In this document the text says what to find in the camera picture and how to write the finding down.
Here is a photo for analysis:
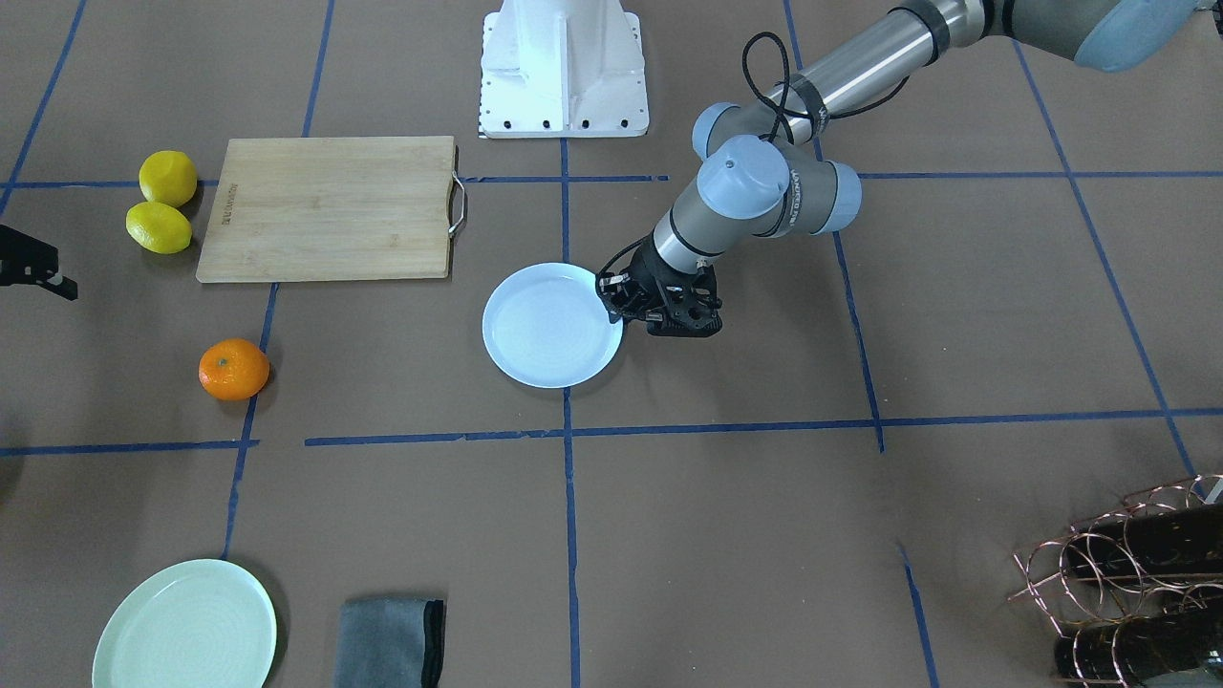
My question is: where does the yellow lemon far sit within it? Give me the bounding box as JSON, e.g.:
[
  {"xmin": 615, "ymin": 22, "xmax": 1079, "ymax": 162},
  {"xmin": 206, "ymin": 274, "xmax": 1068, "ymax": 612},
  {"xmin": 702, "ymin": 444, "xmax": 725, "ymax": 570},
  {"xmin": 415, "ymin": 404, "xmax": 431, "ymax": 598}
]
[{"xmin": 137, "ymin": 152, "xmax": 201, "ymax": 208}]

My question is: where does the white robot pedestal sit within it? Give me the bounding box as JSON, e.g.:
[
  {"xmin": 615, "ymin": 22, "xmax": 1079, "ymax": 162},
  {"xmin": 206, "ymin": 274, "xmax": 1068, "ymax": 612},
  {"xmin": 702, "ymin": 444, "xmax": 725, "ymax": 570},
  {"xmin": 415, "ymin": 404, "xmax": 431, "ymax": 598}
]
[{"xmin": 478, "ymin": 1, "xmax": 651, "ymax": 141}]

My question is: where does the copper wire wine rack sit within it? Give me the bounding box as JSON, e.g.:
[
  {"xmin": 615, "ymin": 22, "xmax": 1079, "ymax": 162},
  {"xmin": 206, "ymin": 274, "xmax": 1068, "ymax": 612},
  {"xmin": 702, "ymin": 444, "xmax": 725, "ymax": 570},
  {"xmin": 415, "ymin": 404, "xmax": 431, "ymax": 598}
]
[{"xmin": 1011, "ymin": 474, "xmax": 1222, "ymax": 687}]

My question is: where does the yellow lemon near board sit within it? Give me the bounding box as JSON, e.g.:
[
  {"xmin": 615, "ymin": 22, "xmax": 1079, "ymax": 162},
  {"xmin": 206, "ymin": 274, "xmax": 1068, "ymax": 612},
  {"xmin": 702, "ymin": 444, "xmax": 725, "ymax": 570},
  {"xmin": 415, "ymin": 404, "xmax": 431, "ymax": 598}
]
[{"xmin": 125, "ymin": 200, "xmax": 193, "ymax": 254}]

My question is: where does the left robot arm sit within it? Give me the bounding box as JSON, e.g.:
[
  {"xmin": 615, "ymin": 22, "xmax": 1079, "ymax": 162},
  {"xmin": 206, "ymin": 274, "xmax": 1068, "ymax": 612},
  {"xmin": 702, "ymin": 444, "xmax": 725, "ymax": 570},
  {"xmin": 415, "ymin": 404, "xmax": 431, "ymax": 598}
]
[{"xmin": 594, "ymin": 1, "xmax": 1210, "ymax": 339}]

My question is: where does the orange fruit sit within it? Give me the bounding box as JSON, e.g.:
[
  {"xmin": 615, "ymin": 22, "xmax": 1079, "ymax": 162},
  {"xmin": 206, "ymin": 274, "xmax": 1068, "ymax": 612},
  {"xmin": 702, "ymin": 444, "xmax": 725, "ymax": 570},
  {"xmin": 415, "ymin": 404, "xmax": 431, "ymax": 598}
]
[{"xmin": 198, "ymin": 339, "xmax": 272, "ymax": 401}]

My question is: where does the light blue plate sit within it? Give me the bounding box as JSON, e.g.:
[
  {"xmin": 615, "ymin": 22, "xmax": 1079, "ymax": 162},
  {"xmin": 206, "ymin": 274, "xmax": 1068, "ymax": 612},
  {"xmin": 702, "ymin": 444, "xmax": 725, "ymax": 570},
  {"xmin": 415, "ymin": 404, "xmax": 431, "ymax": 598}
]
[{"xmin": 482, "ymin": 262, "xmax": 624, "ymax": 389}]

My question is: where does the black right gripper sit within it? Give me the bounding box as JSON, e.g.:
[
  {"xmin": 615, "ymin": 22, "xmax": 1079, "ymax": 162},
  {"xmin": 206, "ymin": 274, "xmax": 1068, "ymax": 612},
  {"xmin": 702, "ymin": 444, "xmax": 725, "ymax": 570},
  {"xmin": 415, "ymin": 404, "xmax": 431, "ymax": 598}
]
[{"xmin": 1, "ymin": 224, "xmax": 78, "ymax": 301}]

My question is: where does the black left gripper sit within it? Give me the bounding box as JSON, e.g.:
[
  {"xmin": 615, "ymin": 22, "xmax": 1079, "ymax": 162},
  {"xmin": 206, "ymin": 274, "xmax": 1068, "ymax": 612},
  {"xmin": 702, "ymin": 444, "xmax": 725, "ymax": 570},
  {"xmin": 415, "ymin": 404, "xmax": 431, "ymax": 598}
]
[{"xmin": 596, "ymin": 235, "xmax": 722, "ymax": 339}]

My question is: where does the green plate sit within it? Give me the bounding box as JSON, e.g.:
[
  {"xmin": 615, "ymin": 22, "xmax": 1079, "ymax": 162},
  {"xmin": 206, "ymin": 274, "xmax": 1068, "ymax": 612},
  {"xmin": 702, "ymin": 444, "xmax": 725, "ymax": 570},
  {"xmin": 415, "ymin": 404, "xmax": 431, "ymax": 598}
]
[{"xmin": 91, "ymin": 558, "xmax": 278, "ymax": 687}]

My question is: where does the wooden cutting board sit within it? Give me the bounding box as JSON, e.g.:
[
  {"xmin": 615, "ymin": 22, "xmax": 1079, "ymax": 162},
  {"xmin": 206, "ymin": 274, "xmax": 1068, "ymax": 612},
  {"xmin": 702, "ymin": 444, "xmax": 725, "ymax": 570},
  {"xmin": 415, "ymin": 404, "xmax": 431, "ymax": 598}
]
[{"xmin": 196, "ymin": 136, "xmax": 466, "ymax": 284}]

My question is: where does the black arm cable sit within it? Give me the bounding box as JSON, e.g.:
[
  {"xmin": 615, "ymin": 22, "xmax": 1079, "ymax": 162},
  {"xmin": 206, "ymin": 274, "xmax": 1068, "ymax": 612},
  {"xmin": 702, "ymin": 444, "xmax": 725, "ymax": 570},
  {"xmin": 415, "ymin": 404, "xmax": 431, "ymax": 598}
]
[{"xmin": 741, "ymin": 32, "xmax": 914, "ymax": 145}]

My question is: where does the grey folded cloth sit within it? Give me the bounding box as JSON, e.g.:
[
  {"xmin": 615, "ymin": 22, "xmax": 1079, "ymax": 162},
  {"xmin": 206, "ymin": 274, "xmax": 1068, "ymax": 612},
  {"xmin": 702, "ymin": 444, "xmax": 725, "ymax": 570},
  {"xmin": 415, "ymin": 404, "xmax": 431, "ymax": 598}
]
[{"xmin": 331, "ymin": 596, "xmax": 446, "ymax": 687}]

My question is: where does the dark green wine bottle middle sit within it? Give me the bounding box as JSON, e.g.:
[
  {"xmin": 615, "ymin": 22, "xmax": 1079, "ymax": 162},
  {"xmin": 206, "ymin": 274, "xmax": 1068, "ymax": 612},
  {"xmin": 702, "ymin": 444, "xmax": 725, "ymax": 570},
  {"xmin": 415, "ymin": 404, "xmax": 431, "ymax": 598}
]
[{"xmin": 1062, "ymin": 503, "xmax": 1222, "ymax": 585}]

